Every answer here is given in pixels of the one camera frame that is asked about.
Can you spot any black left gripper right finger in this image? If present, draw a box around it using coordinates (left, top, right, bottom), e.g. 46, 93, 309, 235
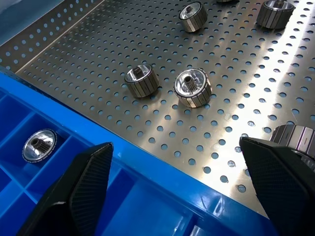
239, 137, 315, 236

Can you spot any perforated metal tray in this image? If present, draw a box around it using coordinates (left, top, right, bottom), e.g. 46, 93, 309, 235
0, 0, 315, 219

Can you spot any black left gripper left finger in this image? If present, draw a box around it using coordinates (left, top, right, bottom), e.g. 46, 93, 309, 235
16, 142, 114, 236

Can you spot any blue compartment crate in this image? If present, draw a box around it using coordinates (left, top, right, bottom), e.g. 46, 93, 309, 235
0, 65, 274, 236

